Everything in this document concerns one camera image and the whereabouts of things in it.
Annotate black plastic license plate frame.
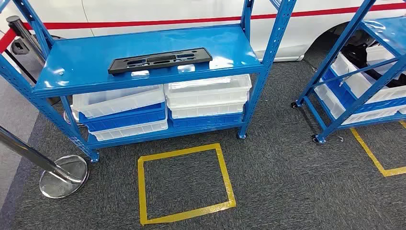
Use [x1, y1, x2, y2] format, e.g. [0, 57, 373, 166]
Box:
[108, 47, 213, 75]

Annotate blue metal shelf rack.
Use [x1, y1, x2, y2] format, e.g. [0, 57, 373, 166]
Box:
[0, 0, 298, 163]
[291, 0, 406, 144]

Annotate black part in bin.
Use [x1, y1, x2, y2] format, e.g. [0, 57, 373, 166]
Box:
[341, 41, 406, 89]

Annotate translucent white plastic bin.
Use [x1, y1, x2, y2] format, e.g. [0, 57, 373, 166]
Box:
[167, 101, 247, 120]
[72, 84, 166, 119]
[366, 44, 406, 77]
[314, 84, 406, 126]
[329, 52, 406, 104]
[164, 74, 252, 109]
[89, 111, 169, 142]

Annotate white car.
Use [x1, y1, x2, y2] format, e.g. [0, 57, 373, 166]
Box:
[0, 0, 406, 62]

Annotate yellow floor tape square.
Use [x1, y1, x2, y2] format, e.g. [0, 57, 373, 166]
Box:
[350, 120, 406, 178]

